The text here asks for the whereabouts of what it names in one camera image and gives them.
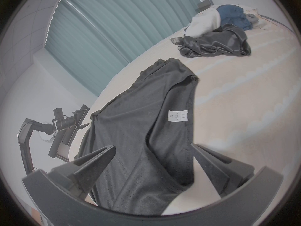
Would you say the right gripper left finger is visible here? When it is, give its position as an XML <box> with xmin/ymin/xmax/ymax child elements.
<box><xmin>50</xmin><ymin>145</ymin><xmax>116</xmax><ymax>200</ymax></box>

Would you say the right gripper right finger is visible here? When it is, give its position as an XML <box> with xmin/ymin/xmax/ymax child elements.
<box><xmin>190</xmin><ymin>143</ymin><xmax>255</xmax><ymax>200</ymax></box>

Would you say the black T-shirt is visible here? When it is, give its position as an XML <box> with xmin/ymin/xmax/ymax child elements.
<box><xmin>76</xmin><ymin>58</ymin><xmax>200</xmax><ymax>216</ymax></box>

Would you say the bed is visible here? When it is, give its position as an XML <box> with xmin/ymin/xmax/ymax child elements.
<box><xmin>71</xmin><ymin>0</ymin><xmax>300</xmax><ymax>217</ymax></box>

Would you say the pile of clothes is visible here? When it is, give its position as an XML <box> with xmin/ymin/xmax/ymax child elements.
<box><xmin>188</xmin><ymin>4</ymin><xmax>266</xmax><ymax>38</ymax></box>

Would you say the blue-green curtain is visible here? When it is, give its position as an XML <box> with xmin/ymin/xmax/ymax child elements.
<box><xmin>44</xmin><ymin>0</ymin><xmax>129</xmax><ymax>97</ymax></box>
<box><xmin>62</xmin><ymin>0</ymin><xmax>201</xmax><ymax>63</ymax></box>

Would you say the black satin garment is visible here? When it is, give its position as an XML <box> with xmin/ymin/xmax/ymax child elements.
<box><xmin>170</xmin><ymin>24</ymin><xmax>251</xmax><ymax>58</ymax></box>

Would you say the grey bedside table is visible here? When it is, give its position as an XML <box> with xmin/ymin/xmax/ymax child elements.
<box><xmin>198</xmin><ymin>0</ymin><xmax>213</xmax><ymax>13</ymax></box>

